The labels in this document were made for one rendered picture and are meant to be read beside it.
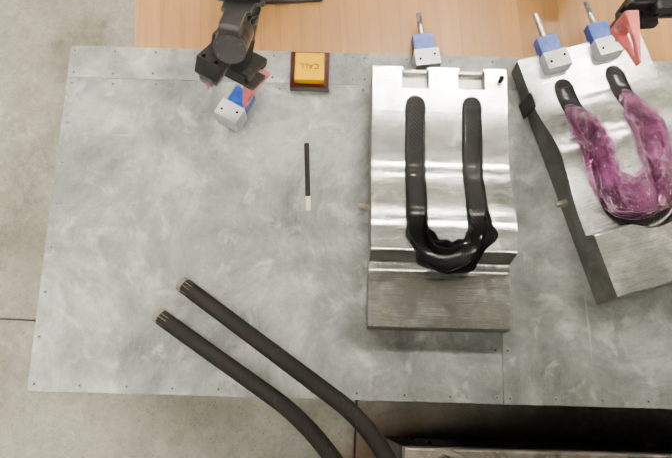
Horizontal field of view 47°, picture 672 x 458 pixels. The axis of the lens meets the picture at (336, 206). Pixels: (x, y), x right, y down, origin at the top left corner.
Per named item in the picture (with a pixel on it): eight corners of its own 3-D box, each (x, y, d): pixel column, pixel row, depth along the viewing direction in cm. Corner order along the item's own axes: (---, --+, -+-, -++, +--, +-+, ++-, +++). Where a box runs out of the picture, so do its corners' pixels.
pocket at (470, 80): (454, 75, 152) (457, 67, 149) (481, 76, 152) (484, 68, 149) (454, 96, 151) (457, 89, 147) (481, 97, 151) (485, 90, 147)
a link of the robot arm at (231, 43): (257, 67, 126) (258, 4, 117) (206, 60, 126) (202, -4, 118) (271, 29, 134) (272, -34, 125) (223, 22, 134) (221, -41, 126)
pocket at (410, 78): (400, 74, 152) (401, 66, 149) (426, 74, 152) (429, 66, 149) (400, 95, 151) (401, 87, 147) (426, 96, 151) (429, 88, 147)
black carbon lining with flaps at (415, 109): (402, 99, 149) (407, 79, 140) (485, 101, 149) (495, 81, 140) (401, 276, 140) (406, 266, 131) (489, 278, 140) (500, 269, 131)
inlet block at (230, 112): (251, 70, 158) (248, 58, 153) (272, 81, 157) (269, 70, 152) (217, 122, 155) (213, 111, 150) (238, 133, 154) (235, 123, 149)
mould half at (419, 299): (370, 84, 157) (373, 54, 144) (497, 87, 157) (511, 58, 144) (366, 329, 144) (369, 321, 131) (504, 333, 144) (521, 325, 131)
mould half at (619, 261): (511, 72, 158) (523, 48, 147) (628, 41, 160) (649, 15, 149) (596, 305, 146) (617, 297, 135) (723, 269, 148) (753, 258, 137)
